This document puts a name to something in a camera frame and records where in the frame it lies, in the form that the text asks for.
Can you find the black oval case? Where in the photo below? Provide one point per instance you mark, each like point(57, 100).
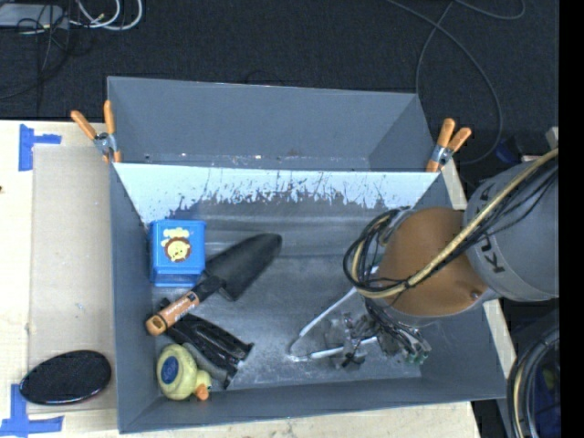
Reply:
point(66, 377)

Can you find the yellow toy duck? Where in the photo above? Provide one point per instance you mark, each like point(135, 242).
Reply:
point(175, 372)

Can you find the pale cardboard board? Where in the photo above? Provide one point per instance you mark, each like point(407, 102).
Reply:
point(68, 253)

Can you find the blue box with lion print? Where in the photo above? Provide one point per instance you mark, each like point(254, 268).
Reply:
point(177, 249)

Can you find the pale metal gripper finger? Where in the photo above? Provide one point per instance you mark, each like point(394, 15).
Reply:
point(347, 357)
point(336, 331)

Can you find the grey metal bin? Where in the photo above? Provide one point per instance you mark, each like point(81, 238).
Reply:
point(283, 299)

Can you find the black ribbed plastic tool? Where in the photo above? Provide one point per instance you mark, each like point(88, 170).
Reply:
point(214, 340)

